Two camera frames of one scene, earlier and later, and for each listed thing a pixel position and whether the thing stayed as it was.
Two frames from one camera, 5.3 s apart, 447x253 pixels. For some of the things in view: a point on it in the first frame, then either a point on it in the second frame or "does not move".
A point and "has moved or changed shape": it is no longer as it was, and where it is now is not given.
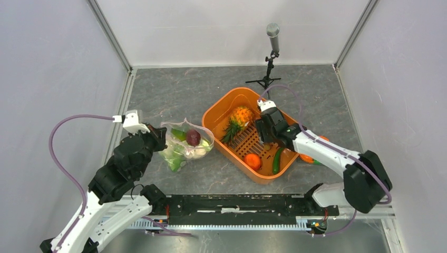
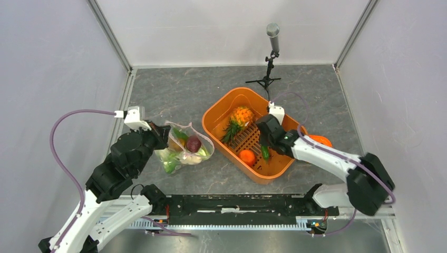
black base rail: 244,207 does not move
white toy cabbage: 196,152 → 194,159
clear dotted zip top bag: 184,140 has moved or changed shape
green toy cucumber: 276,161 → 265,152
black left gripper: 159,134 does not move
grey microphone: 273,30 does not move
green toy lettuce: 173,155 has moved or changed shape
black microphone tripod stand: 265,81 does not move
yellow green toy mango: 180,134 does not move
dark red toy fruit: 193,137 has moved or changed shape
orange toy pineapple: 240,116 does not move
